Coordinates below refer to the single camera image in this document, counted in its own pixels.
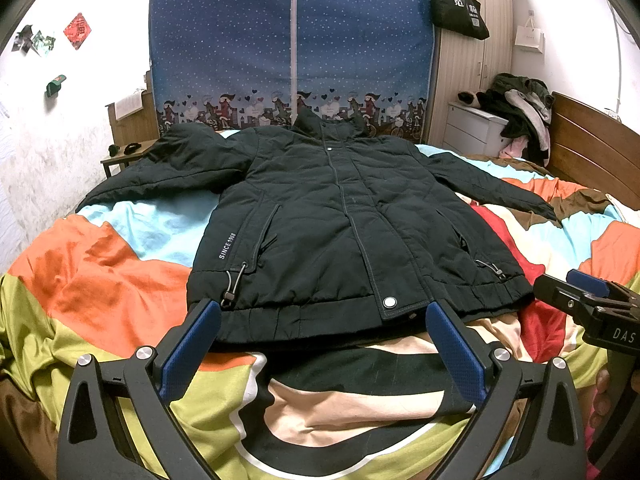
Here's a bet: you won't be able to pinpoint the dark green padded jacket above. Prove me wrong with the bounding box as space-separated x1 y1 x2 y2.
85 110 554 351

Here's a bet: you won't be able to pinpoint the pile of clothes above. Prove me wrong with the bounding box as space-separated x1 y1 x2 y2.
457 73 554 167

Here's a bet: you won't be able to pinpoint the person's right hand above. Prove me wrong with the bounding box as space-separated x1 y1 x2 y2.
589 365 612 429

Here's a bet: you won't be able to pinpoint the wooden headboard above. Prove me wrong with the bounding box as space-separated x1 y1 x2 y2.
547 92 640 209

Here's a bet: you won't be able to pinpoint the colourful striped bed cover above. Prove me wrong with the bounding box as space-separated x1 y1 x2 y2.
1 144 639 479

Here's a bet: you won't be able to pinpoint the white drawer cabinet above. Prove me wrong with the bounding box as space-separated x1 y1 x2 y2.
442 103 510 157

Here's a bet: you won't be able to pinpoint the wooden wardrobe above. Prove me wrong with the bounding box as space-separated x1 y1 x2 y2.
422 0 514 146

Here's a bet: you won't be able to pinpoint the white paper bag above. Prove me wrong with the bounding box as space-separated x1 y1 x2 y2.
514 10 544 54

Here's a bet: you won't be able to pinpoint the small dark side table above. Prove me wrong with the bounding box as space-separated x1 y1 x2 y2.
101 140 156 178

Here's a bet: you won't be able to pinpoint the black objects on table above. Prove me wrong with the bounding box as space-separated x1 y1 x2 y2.
108 142 142 157

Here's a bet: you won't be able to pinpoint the black tote bag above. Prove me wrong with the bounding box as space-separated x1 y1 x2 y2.
431 0 490 41

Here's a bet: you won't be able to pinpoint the blue fabric wardrobe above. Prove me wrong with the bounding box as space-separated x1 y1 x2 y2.
149 0 434 141

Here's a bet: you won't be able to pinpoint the green wall hook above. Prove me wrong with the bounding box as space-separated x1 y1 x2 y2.
46 75 66 99

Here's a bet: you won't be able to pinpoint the green black wall stickers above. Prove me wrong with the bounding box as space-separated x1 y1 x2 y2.
12 25 55 55

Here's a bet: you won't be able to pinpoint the red square wall sticker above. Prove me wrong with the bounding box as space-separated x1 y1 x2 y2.
63 12 91 50

